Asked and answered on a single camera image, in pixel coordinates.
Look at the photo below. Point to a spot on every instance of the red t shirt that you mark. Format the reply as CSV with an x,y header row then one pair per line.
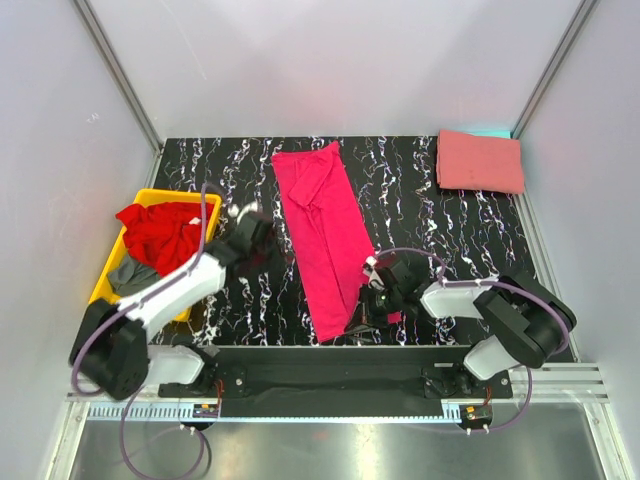
x,y
162,236

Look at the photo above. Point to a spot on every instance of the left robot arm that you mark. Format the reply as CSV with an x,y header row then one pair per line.
x,y
113,348

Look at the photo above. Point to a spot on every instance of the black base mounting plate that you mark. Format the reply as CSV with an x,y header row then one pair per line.
x,y
324,383

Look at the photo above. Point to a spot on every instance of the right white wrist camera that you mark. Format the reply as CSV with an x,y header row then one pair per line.
x,y
374,280

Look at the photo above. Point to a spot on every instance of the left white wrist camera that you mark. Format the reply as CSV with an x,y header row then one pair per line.
x,y
236,212

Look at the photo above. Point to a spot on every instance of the grey t shirt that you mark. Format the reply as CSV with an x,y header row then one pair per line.
x,y
131,276

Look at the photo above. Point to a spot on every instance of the right aluminium frame post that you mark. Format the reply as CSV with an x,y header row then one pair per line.
x,y
561,52

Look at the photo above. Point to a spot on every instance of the left aluminium frame post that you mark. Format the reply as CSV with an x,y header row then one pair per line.
x,y
107,52

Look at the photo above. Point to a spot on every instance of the folded salmon pink t shirt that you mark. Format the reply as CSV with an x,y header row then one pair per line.
x,y
479,163

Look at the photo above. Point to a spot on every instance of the aluminium frame post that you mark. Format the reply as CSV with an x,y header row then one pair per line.
x,y
107,52
561,52

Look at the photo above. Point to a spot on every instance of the aluminium rail profile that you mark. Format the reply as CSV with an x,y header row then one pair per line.
x,y
555,383

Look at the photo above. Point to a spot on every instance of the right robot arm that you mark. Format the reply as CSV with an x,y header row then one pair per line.
x,y
528,323

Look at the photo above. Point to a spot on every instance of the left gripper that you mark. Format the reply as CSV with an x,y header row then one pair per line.
x,y
272,241

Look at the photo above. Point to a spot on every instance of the magenta pink t shirt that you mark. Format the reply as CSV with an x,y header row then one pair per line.
x,y
328,234

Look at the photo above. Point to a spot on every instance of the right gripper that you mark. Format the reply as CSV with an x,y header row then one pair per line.
x,y
367,316

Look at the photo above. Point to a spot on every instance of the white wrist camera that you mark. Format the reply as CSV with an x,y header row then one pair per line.
x,y
374,280
236,212

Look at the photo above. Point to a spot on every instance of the folded teal t shirt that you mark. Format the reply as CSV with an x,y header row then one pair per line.
x,y
490,132

